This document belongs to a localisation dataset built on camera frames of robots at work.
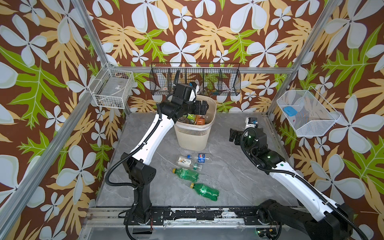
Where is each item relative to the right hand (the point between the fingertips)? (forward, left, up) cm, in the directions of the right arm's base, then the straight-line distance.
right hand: (237, 129), depth 77 cm
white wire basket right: (+10, -42, +1) cm, 43 cm away
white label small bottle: (-8, +27, -21) cm, 35 cm away
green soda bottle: (-14, +27, -26) cm, 40 cm away
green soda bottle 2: (-25, +17, -20) cm, 37 cm away
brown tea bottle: (+6, +19, +1) cm, 20 cm away
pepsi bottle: (-5, +19, -22) cm, 29 cm away
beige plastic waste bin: (+1, +22, -8) cm, 24 cm away
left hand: (+9, +19, +10) cm, 23 cm away
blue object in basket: (+14, -34, -1) cm, 37 cm away
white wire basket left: (+26, +71, +9) cm, 76 cm away
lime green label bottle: (+11, +24, -1) cm, 26 cm away
